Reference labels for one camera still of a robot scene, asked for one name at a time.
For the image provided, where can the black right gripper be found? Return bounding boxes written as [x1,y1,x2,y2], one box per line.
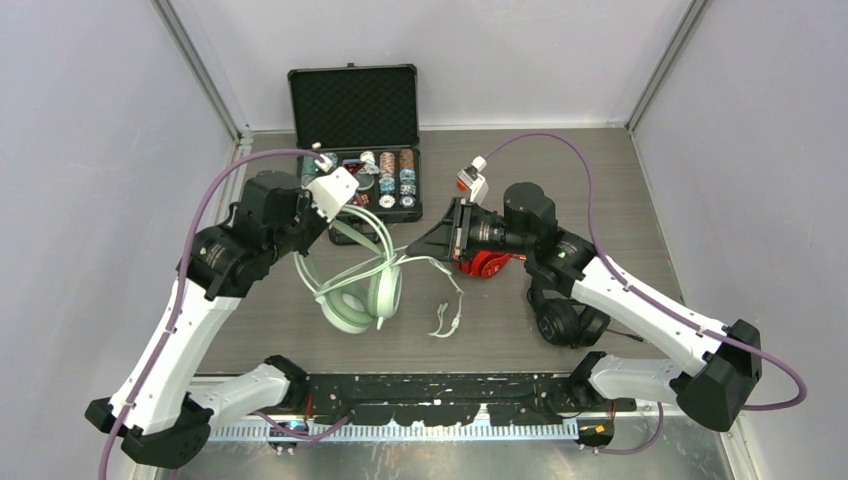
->
[407,197,533,264]

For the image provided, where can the red headphones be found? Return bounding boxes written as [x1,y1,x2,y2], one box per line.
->
[456,251,513,279]

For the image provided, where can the mint green headphones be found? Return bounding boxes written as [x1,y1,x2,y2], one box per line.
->
[294,206,402,334]

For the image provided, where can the black blue headphones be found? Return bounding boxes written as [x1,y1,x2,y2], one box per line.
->
[526,283,647,349]

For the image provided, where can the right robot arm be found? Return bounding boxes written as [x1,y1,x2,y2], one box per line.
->
[406,182,762,432]

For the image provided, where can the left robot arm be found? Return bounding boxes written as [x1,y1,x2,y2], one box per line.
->
[85,171,352,470]

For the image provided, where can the brown poker chip stack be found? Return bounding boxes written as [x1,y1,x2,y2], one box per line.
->
[399,149,417,207]

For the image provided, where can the grey round disc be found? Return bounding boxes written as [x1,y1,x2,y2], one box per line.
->
[355,173,375,192]

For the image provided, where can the orange poker chip stack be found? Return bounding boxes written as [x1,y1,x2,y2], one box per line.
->
[379,151,397,209]

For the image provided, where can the black poker chip case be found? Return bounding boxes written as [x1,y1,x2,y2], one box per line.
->
[287,64,423,224]

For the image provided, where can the teal poker chip stack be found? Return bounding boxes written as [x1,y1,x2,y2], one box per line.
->
[299,156,318,186]

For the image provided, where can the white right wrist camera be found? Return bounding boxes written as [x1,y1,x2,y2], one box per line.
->
[456,156,489,204]

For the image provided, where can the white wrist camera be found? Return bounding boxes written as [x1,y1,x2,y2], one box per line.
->
[305,154,359,223]
[456,156,489,204]

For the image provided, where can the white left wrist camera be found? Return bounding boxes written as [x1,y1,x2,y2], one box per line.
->
[305,154,359,223]

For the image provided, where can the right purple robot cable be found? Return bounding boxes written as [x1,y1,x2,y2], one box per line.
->
[482,131,810,412]

